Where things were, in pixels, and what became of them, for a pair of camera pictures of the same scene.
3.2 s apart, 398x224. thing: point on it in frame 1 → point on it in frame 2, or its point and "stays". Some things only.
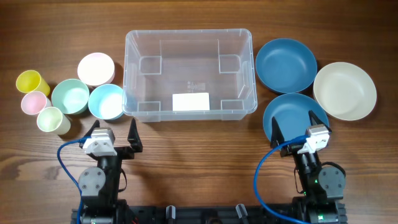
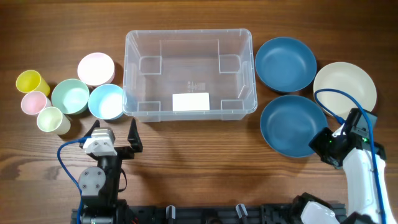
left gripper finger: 96,124 stays
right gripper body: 291,150 → 322,145
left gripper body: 115,161 stays
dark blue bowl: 291,112 stays
